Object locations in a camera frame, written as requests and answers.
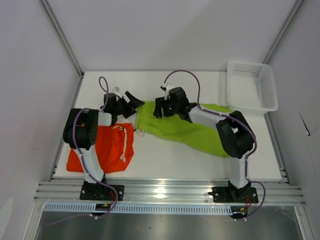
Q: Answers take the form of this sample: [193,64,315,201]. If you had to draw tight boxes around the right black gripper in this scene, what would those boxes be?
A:
[153,96,180,120]

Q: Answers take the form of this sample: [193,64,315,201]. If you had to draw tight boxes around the right aluminium corner post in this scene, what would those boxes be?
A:
[262,0,307,65]

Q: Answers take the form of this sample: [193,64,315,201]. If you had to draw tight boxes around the aluminium corner post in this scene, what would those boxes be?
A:
[262,0,307,65]
[38,0,84,78]

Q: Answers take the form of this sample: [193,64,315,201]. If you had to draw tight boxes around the aluminium front rail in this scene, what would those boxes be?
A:
[34,178,306,206]

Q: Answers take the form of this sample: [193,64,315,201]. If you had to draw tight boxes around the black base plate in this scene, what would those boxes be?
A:
[79,180,116,201]
[207,186,259,204]

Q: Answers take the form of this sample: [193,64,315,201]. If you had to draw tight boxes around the orange shorts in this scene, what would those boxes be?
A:
[66,121,135,174]

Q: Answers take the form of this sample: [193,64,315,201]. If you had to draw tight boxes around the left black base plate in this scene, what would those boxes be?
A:
[79,180,116,201]

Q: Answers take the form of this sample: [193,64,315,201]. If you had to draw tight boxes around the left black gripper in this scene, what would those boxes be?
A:
[114,91,144,119]

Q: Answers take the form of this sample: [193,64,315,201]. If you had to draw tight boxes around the left aluminium corner post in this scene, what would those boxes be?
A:
[38,0,84,78]

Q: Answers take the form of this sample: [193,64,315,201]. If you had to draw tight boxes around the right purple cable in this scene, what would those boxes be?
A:
[163,69,266,222]

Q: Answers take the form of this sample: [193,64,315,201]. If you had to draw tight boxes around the purple cable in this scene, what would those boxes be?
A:
[46,76,118,226]
[163,69,266,222]

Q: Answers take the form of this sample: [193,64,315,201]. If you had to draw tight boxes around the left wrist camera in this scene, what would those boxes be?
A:
[112,86,123,99]

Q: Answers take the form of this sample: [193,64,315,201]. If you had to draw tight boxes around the white slotted cable duct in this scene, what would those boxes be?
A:
[44,202,233,216]

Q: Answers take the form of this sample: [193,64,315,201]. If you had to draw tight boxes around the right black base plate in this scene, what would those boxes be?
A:
[207,186,259,204]

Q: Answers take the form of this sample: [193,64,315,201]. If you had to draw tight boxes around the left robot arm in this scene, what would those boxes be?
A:
[63,91,145,200]

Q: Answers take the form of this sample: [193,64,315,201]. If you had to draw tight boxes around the white plastic basket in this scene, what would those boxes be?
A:
[226,60,279,115]

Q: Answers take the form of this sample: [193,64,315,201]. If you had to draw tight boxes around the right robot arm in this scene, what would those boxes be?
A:
[153,83,257,202]

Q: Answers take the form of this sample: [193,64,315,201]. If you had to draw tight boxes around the green shorts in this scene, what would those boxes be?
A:
[135,101,228,158]

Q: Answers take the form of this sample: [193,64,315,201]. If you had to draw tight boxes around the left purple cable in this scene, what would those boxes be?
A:
[46,76,118,226]

